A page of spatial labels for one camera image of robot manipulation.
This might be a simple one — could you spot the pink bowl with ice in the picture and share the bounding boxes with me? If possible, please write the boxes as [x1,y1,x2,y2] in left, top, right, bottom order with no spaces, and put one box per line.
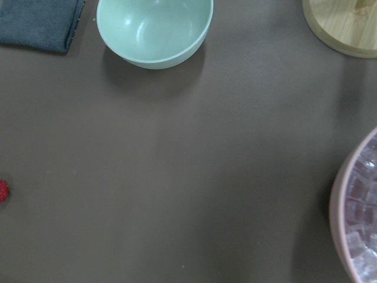
[329,130,376,282]

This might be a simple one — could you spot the grey folded cloth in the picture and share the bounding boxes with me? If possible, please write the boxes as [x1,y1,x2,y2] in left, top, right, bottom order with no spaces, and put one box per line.
[1,0,85,54]

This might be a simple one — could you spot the mint green bowl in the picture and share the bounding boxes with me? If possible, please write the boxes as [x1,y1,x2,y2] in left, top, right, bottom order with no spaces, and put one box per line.
[96,0,214,70]

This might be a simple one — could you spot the red strawberry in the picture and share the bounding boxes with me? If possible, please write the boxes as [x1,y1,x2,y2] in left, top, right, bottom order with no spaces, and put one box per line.
[0,179,9,203]

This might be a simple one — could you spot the wooden cup tree stand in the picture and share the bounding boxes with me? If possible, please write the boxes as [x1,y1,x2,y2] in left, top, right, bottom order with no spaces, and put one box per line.
[302,1,376,58]

